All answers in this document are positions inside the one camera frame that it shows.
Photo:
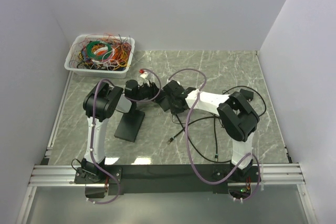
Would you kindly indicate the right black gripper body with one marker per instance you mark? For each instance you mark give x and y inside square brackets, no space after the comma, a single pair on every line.
[175,108]

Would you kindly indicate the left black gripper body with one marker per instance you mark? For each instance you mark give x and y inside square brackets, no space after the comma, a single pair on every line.
[144,94]

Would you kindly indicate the black network switch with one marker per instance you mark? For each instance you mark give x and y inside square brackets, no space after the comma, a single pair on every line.
[163,100]
[129,126]

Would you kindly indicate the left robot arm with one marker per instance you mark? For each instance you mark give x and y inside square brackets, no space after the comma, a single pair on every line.
[99,106]

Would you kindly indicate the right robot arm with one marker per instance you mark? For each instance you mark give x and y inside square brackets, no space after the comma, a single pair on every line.
[238,117]

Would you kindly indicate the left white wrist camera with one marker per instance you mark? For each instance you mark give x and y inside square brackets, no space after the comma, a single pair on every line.
[144,74]

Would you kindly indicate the white wire basket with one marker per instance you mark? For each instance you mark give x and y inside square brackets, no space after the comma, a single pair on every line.
[103,55]

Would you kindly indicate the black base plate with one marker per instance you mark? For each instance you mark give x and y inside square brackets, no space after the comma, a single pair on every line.
[135,179]

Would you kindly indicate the aluminium rail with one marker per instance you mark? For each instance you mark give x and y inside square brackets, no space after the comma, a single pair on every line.
[64,176]

